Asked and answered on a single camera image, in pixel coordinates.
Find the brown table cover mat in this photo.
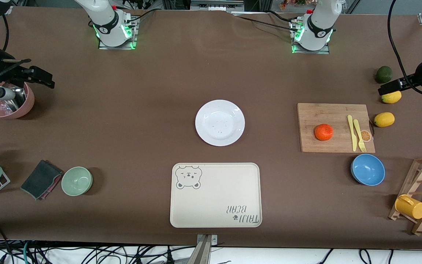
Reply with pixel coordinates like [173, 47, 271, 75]
[0, 5, 422, 250]

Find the white round plate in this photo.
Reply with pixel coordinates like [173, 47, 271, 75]
[195, 100, 245, 147]

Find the yellow mug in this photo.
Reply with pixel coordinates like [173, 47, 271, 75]
[395, 194, 422, 220]

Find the light green bowl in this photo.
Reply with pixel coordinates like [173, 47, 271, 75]
[61, 166, 93, 197]

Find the pink bowl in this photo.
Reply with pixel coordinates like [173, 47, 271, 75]
[0, 81, 35, 119]

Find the dark grey folded cloth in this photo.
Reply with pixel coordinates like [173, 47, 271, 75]
[21, 159, 64, 201]

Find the blue bowl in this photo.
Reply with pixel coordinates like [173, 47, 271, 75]
[351, 154, 385, 186]

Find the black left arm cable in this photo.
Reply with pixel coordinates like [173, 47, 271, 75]
[387, 0, 422, 96]

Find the grey metal box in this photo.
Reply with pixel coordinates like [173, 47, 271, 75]
[191, 0, 244, 11]

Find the beige bear print tray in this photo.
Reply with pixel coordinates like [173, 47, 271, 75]
[170, 162, 262, 228]

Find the yellow plastic knife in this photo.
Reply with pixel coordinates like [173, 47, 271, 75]
[347, 115, 358, 152]

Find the bamboo cutting board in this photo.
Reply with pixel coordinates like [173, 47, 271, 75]
[297, 103, 376, 153]

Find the dark green avocado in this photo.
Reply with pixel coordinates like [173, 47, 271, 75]
[375, 66, 393, 84]

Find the metal scoop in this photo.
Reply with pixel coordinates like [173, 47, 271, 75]
[0, 87, 27, 113]

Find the yellow plastic fork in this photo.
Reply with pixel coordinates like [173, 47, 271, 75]
[353, 119, 367, 153]

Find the aluminium mount post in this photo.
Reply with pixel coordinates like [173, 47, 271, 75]
[196, 235, 218, 264]

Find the orange fruit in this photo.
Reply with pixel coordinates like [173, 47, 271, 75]
[314, 124, 334, 142]

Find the yellow lemon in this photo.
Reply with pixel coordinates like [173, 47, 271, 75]
[381, 91, 402, 104]
[374, 112, 395, 128]

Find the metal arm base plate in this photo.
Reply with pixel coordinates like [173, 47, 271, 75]
[98, 15, 137, 50]
[291, 18, 330, 55]

